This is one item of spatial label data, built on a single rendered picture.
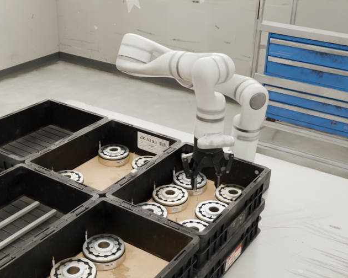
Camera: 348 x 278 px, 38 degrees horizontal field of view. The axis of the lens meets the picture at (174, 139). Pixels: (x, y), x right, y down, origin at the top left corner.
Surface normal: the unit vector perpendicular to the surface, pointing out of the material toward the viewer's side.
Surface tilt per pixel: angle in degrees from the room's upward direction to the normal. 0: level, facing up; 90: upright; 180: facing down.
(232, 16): 90
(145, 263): 0
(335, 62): 90
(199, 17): 90
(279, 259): 0
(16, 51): 90
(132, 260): 0
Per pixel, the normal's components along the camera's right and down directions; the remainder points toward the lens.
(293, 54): -0.52, 0.36
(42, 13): 0.85, 0.26
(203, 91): -0.64, 0.54
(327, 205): 0.04, -0.90
